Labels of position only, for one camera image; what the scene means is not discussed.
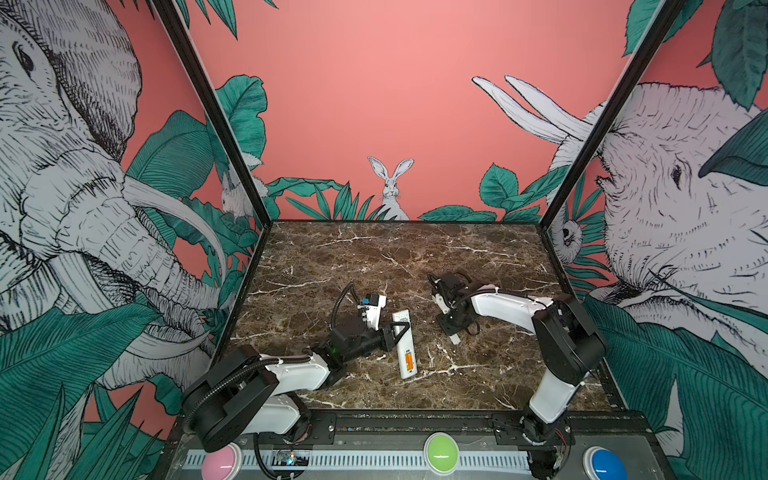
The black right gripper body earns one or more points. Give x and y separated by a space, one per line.
451 321

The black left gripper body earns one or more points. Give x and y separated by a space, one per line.
382 339

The white remote control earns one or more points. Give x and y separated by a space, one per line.
405 347

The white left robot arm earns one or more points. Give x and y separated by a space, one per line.
252 393

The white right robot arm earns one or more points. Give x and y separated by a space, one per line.
570 343

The green push button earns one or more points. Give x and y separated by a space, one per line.
441 453

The pink push button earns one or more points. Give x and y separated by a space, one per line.
224 464

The blue push button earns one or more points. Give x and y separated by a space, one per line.
600 463

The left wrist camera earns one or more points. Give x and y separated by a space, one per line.
370 309

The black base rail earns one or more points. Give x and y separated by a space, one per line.
504 427

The white slotted cable duct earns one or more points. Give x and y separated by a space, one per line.
330 460

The black right corner post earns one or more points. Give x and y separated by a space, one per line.
661 22

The black corner post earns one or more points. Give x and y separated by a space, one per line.
661 22
177 32

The black left corner post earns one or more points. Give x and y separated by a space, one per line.
177 32

